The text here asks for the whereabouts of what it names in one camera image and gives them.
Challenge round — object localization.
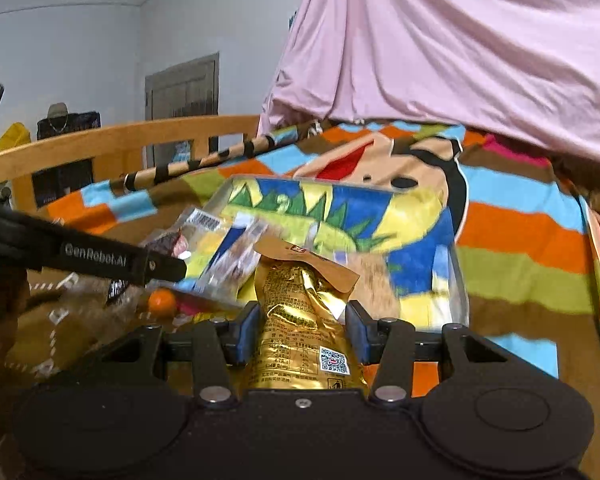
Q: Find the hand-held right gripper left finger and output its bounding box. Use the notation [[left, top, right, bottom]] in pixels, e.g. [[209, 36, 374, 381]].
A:
[[100, 302, 261, 406]]

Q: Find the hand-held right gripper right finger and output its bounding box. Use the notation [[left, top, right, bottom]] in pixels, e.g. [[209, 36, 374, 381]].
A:
[[345, 301, 511, 406]]

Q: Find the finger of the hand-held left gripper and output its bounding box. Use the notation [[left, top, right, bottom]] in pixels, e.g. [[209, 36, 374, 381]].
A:
[[142, 251, 187, 283]]

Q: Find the clear red-brown snack packet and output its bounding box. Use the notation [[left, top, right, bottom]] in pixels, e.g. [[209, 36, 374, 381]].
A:
[[140, 206, 233, 263]]

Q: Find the small orange fruit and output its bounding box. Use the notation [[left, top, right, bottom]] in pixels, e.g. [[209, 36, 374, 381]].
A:
[[147, 289, 177, 318]]

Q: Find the gold foil snack packet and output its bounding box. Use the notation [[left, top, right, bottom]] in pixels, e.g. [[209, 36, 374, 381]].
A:
[[240, 237, 371, 393]]

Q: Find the blue snack packet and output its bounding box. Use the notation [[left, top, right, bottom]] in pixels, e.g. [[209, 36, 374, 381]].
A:
[[212, 212, 256, 273]]

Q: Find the clear nut bar packet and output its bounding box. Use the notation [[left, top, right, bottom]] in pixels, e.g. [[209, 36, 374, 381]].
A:
[[180, 217, 273, 308]]

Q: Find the dinosaur drawing tray box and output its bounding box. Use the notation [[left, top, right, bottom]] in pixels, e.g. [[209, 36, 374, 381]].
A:
[[197, 175, 471, 333]]

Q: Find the yellow bag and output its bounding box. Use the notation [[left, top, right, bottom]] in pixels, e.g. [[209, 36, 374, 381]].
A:
[[0, 122, 31, 153]]

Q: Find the grey cabinet door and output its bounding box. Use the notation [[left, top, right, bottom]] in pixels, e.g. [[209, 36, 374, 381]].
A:
[[145, 52, 220, 121]]

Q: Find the cartoon monkey printed blanket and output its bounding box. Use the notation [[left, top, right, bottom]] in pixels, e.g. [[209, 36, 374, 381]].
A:
[[0, 120, 600, 480]]

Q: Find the pink bed sheet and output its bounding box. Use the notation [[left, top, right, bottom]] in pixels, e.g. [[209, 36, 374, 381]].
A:
[[257, 0, 600, 168]]

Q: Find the wooden bed rail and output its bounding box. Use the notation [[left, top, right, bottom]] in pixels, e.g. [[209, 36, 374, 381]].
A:
[[0, 115, 261, 211]]

